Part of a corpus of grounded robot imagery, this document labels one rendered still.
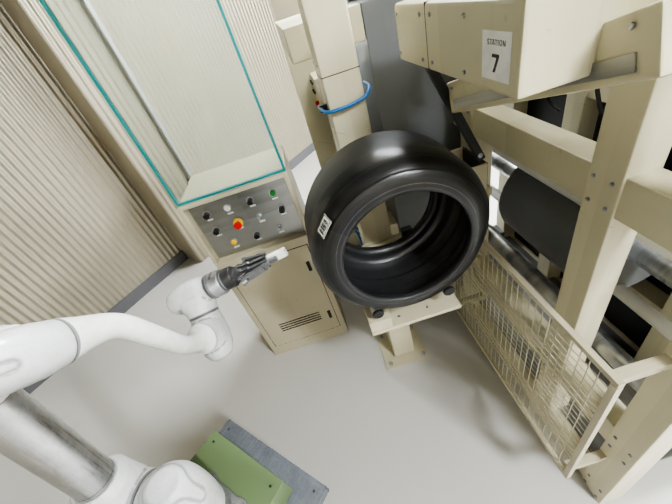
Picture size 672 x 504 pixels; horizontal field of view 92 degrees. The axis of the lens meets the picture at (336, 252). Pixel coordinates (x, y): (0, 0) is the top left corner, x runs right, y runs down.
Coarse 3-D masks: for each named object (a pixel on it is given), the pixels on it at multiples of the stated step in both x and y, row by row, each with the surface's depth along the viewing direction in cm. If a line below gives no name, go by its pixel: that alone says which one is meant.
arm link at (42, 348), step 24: (0, 336) 55; (24, 336) 57; (48, 336) 60; (72, 336) 64; (0, 360) 52; (24, 360) 55; (48, 360) 59; (72, 360) 64; (0, 384) 52; (24, 384) 56
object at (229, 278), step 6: (222, 270) 108; (228, 270) 108; (234, 270) 110; (246, 270) 108; (222, 276) 107; (228, 276) 107; (234, 276) 108; (240, 276) 107; (222, 282) 107; (228, 282) 107; (234, 282) 107; (240, 282) 107; (228, 288) 109
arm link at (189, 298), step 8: (192, 280) 109; (200, 280) 108; (176, 288) 109; (184, 288) 108; (192, 288) 107; (200, 288) 107; (168, 296) 109; (176, 296) 107; (184, 296) 107; (192, 296) 107; (200, 296) 107; (208, 296) 108; (168, 304) 109; (176, 304) 107; (184, 304) 107; (192, 304) 107; (200, 304) 107; (208, 304) 109; (216, 304) 112; (176, 312) 109; (184, 312) 108; (192, 312) 107; (200, 312) 107; (208, 312) 108
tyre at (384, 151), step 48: (384, 144) 94; (432, 144) 95; (336, 192) 90; (384, 192) 87; (432, 192) 125; (480, 192) 96; (336, 240) 94; (432, 240) 134; (480, 240) 105; (336, 288) 106; (384, 288) 128; (432, 288) 113
